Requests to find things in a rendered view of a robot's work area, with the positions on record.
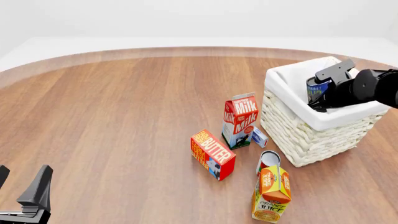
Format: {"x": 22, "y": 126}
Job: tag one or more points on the red and white tin can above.
{"x": 269, "y": 159}

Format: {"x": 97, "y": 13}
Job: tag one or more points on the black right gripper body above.
{"x": 340, "y": 93}

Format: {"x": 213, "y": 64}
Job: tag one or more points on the white wicker basket with liner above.
{"x": 304, "y": 130}

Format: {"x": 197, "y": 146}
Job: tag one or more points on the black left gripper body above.
{"x": 28, "y": 215}

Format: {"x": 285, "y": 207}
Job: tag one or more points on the red and orange butter box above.
{"x": 214, "y": 155}

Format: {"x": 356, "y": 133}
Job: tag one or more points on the blue alphabet soup can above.
{"x": 317, "y": 91}

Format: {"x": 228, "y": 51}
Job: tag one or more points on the orange juice carton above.
{"x": 272, "y": 198}

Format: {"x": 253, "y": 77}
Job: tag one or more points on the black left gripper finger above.
{"x": 38, "y": 191}
{"x": 3, "y": 172}

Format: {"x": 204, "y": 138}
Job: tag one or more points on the red and white milk carton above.
{"x": 239, "y": 121}

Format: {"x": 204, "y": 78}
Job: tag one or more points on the small blue and white box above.
{"x": 259, "y": 137}

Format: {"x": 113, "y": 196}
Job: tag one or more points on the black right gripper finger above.
{"x": 318, "y": 106}

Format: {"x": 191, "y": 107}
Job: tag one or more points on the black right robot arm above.
{"x": 373, "y": 87}

